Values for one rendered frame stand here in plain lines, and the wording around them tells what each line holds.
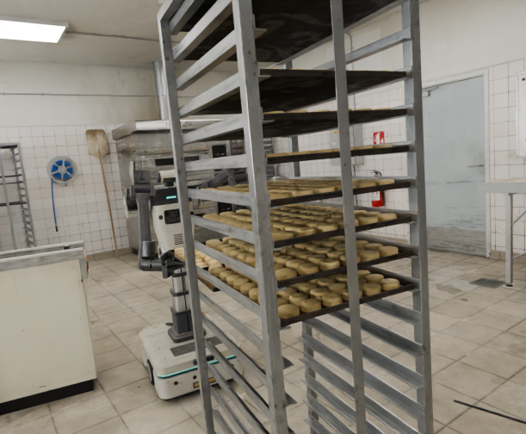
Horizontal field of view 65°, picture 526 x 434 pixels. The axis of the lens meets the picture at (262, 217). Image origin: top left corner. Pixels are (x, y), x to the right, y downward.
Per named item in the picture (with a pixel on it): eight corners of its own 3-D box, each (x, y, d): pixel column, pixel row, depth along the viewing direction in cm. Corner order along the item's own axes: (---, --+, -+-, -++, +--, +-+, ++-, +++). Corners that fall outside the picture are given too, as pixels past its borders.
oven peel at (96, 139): (108, 261, 638) (85, 128, 633) (107, 261, 641) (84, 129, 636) (127, 257, 654) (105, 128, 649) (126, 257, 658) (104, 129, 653)
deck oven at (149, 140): (153, 265, 584) (135, 120, 557) (127, 253, 682) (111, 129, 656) (246, 244, 670) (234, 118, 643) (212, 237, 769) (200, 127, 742)
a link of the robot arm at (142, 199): (152, 189, 203) (129, 189, 199) (154, 182, 198) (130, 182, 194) (159, 271, 183) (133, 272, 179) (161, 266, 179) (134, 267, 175)
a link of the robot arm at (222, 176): (242, 156, 220) (225, 159, 215) (250, 180, 219) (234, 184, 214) (214, 180, 259) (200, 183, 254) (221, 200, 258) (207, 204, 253)
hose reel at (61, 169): (83, 226, 645) (73, 155, 630) (86, 227, 631) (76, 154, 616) (54, 231, 622) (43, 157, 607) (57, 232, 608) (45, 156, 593)
